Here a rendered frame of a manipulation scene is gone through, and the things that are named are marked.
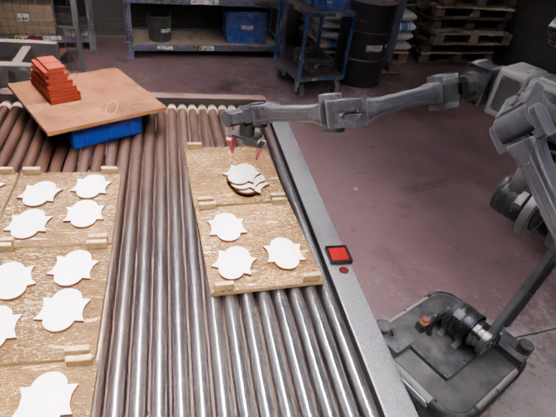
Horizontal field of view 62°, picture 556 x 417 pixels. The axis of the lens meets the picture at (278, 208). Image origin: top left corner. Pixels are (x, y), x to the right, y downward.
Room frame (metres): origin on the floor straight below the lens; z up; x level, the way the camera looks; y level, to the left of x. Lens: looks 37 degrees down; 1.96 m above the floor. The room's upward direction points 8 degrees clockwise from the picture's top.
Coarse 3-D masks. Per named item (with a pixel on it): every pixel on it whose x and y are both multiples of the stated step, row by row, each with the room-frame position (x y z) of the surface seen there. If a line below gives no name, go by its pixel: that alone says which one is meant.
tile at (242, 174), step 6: (234, 168) 1.53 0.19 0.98; (240, 168) 1.53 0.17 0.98; (246, 168) 1.54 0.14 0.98; (252, 168) 1.55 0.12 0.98; (228, 174) 1.48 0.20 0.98; (234, 174) 1.49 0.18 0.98; (240, 174) 1.49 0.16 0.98; (246, 174) 1.50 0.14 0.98; (252, 174) 1.50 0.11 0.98; (258, 174) 1.51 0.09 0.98; (228, 180) 1.45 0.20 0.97; (234, 180) 1.44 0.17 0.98; (240, 180) 1.45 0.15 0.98; (246, 180) 1.45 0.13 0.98; (252, 180) 1.46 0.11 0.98
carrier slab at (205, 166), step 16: (192, 160) 1.62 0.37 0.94; (208, 160) 1.63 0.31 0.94; (224, 160) 1.65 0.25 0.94; (240, 160) 1.67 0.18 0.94; (192, 176) 1.50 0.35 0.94; (208, 176) 1.51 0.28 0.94; (224, 176) 1.53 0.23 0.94; (272, 176) 1.57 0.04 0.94; (192, 192) 1.39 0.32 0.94; (208, 192) 1.41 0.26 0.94; (224, 192) 1.42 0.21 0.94; (272, 192) 1.47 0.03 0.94
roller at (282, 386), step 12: (228, 132) 1.92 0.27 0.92; (264, 300) 0.93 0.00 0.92; (264, 312) 0.89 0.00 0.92; (264, 324) 0.85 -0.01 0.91; (264, 336) 0.82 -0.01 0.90; (276, 336) 0.81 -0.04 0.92; (276, 348) 0.77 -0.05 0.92; (276, 360) 0.74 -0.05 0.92; (276, 372) 0.70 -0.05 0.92; (276, 384) 0.67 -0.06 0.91; (288, 384) 0.67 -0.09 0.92; (276, 396) 0.64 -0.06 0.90; (288, 396) 0.64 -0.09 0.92; (288, 408) 0.61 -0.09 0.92
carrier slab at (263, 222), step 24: (240, 216) 1.29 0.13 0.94; (264, 216) 1.31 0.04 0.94; (288, 216) 1.33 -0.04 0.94; (216, 240) 1.15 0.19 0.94; (240, 240) 1.16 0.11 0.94; (264, 240) 1.18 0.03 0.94; (264, 264) 1.07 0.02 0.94; (312, 264) 1.10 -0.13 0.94; (240, 288) 0.95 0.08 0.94; (264, 288) 0.97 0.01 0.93
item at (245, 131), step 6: (240, 126) 1.53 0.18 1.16; (246, 126) 1.51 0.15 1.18; (234, 132) 1.53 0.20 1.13; (240, 132) 1.52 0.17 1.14; (246, 132) 1.51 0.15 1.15; (252, 132) 1.52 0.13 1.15; (258, 132) 1.56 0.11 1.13; (240, 138) 1.52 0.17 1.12; (246, 138) 1.51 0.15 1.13; (252, 138) 1.51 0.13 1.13; (258, 138) 1.52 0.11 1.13
